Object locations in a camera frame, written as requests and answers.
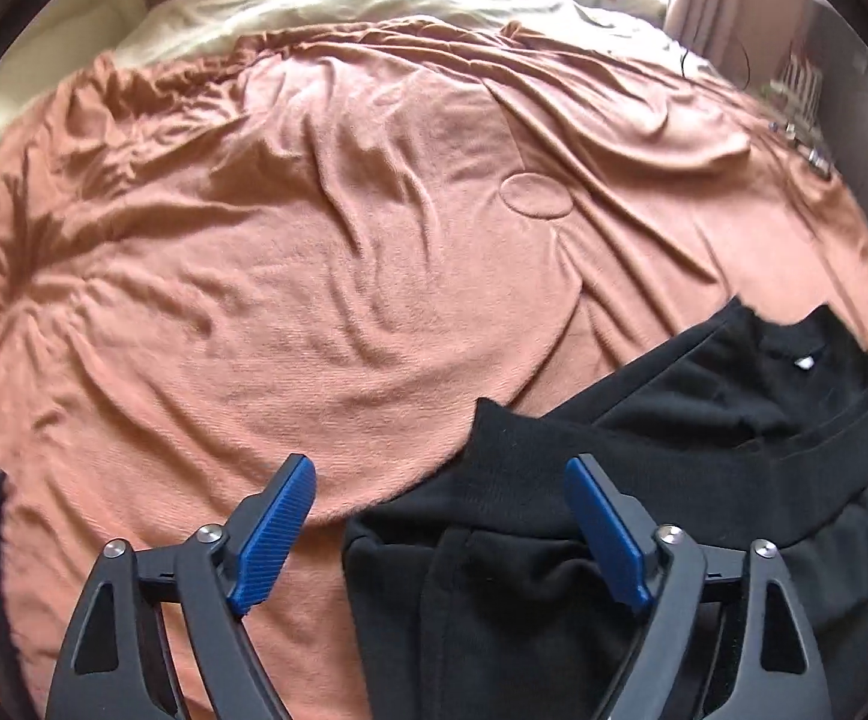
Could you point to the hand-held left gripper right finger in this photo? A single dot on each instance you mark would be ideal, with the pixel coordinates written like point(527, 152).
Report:
point(606, 532)

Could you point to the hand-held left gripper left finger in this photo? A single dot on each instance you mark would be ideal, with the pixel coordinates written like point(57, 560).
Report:
point(273, 532)

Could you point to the black sweatshirt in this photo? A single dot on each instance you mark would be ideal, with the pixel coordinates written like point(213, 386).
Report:
point(704, 405)

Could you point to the orange-brown blanket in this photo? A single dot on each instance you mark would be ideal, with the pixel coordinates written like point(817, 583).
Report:
point(329, 240)

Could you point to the small metal object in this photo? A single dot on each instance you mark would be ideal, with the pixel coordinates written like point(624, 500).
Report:
point(817, 159)

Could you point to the white rack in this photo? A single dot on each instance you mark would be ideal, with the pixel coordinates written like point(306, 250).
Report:
point(794, 86)

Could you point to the cream duvet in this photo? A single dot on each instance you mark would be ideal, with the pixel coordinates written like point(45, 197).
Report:
point(329, 0)

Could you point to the brown curtain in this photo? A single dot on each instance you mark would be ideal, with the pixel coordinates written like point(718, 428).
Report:
point(734, 0)

